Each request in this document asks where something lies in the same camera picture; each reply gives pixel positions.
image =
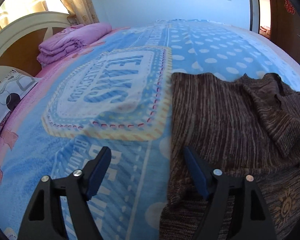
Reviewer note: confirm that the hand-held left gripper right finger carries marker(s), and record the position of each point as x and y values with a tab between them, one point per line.
196	172

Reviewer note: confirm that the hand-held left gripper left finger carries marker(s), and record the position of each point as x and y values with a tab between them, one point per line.
98	171

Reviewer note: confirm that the brown striped knit sweater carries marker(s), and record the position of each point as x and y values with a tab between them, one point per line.
214	120

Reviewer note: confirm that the blue polka dot printed blanket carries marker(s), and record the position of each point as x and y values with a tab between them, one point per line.
115	92

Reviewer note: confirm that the white patterned pillow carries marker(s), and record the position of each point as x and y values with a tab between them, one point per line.
7	97

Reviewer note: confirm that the folded pink quilt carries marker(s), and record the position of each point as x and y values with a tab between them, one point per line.
72	41

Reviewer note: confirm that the white and wood headboard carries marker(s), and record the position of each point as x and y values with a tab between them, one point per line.
17	45

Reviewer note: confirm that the brown wooden door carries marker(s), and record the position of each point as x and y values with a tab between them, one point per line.
284	30

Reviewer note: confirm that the beige floral curtain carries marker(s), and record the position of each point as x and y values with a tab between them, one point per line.
72	0

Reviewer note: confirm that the red paper door decoration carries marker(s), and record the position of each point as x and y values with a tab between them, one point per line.
289	6

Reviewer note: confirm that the dark door frame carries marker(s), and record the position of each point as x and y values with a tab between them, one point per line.
252	5

